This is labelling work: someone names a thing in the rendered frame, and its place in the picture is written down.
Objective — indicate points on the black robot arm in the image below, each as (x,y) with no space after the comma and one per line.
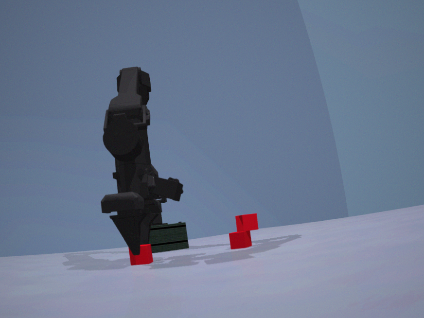
(125,133)

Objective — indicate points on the red cube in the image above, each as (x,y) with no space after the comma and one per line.
(246,222)
(145,256)
(241,239)

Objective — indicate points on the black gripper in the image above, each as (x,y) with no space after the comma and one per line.
(135,209)

